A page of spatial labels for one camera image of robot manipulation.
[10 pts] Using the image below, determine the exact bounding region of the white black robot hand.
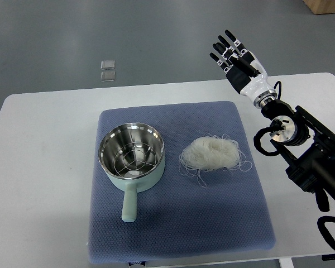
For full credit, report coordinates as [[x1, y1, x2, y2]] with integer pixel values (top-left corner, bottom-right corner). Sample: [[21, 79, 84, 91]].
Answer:
[[210, 30, 277, 108]]

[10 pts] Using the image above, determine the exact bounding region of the white vermicelli noodle bundle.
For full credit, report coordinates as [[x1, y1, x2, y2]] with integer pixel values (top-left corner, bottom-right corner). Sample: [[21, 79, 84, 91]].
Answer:
[[178, 134, 253, 188]]

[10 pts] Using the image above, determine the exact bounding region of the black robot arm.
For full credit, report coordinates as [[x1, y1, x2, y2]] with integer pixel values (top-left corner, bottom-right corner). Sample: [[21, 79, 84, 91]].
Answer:
[[253, 81, 335, 213]]

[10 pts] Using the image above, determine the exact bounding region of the mint green steel pot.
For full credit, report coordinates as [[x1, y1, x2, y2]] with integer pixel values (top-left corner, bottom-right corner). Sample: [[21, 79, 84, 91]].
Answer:
[[98, 122, 165, 223]]

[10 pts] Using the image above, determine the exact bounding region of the upper metal floor plate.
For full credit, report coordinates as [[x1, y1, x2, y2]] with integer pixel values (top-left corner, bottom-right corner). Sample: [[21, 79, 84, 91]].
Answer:
[[100, 60, 115, 70]]

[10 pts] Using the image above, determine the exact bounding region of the blue quilted mat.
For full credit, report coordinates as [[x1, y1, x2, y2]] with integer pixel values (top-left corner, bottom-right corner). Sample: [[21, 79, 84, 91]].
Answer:
[[88, 101, 275, 264]]

